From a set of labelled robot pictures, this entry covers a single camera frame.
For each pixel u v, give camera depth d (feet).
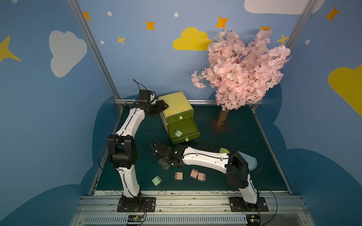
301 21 2.44
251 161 2.98
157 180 2.64
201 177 2.69
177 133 3.05
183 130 3.12
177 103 3.12
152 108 2.62
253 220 2.40
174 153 1.89
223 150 3.13
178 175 2.70
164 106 2.79
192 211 2.42
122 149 1.71
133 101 2.10
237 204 2.44
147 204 2.45
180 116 2.95
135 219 2.35
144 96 2.36
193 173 2.76
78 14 2.32
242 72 2.17
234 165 1.69
